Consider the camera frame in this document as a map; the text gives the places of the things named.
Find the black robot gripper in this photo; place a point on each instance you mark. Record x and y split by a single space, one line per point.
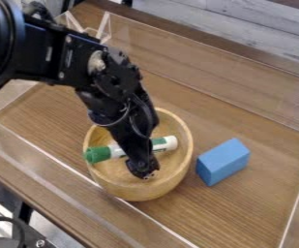
119 106

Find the green Expo marker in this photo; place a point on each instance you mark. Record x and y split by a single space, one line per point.
95 154

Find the brown wooden bowl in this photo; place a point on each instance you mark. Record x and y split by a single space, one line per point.
116 180

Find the blue foam block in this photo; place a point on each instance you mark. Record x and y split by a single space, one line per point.
222 161

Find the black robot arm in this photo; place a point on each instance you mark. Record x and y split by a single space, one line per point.
43 51

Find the black table leg bracket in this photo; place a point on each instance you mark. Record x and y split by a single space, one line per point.
24 233

